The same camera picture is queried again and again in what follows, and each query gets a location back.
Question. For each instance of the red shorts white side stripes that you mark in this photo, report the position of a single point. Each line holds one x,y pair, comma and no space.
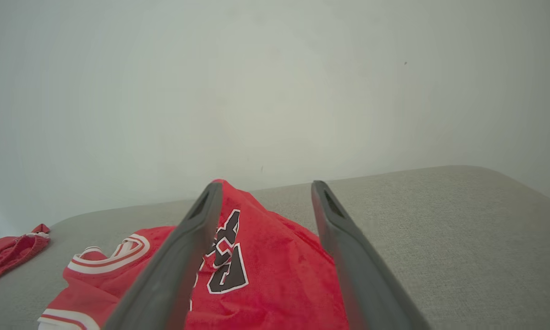
4,256

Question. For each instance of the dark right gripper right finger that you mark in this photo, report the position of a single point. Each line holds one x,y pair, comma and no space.
366,284

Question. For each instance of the red basketball jersey white trim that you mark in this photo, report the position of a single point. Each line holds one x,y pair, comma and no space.
279,275

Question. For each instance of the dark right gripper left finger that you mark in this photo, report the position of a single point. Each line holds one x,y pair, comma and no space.
174,275

